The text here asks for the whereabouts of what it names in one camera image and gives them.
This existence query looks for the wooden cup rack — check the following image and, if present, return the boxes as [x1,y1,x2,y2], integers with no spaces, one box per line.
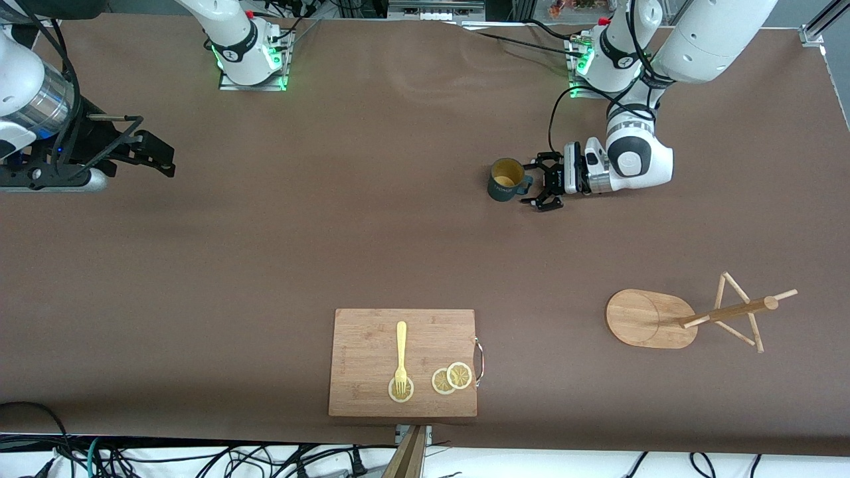
[606,271,799,355]

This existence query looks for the black looped cable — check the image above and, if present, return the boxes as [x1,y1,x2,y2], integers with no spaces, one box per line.
[0,402,70,478]

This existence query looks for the bamboo cutting board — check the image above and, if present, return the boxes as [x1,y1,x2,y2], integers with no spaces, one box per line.
[328,309,478,418]

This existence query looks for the teal cup yellow inside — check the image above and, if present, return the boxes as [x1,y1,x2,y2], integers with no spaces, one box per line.
[487,158,534,202]

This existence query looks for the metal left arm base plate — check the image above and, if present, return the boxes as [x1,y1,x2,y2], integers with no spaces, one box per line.
[568,37,639,100]

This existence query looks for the wooden post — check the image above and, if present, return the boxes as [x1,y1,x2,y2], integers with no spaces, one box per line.
[382,425,428,478]

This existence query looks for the aluminium frame profile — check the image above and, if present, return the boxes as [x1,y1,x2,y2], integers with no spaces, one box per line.
[799,0,850,47]

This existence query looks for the metal bracket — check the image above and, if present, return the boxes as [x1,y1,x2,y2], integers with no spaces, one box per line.
[396,425,433,447]

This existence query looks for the orange red small objects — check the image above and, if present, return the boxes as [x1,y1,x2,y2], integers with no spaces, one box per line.
[548,0,598,19]

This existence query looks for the yellow plastic fork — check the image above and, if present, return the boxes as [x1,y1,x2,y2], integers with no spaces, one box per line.
[394,321,408,396]

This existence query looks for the black cable on table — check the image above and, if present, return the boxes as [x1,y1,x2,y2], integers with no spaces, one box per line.
[458,20,585,57]

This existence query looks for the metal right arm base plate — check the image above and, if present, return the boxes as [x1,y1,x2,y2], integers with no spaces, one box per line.
[218,30,292,92]

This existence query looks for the grey box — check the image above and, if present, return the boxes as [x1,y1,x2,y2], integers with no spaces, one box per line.
[388,0,486,21]

